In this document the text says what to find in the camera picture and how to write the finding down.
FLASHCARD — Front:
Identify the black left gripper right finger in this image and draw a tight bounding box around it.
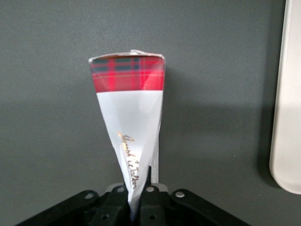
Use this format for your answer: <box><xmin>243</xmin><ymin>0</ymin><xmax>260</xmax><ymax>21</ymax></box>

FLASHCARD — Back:
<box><xmin>138</xmin><ymin>165</ymin><xmax>250</xmax><ymax>226</ymax></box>

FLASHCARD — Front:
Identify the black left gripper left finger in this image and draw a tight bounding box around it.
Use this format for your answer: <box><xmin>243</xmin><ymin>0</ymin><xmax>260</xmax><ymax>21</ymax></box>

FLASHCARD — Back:
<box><xmin>14</xmin><ymin>185</ymin><xmax>130</xmax><ymax>226</ymax></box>

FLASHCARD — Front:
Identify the red tartan cookie box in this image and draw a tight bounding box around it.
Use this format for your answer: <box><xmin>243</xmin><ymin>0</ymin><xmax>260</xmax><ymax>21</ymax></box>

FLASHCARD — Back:
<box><xmin>88</xmin><ymin>48</ymin><xmax>166</xmax><ymax>222</ymax></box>

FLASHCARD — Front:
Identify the beige plastic tray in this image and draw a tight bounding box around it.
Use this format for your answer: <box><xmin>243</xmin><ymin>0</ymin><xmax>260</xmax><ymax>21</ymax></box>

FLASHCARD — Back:
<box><xmin>269</xmin><ymin>0</ymin><xmax>301</xmax><ymax>195</ymax></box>

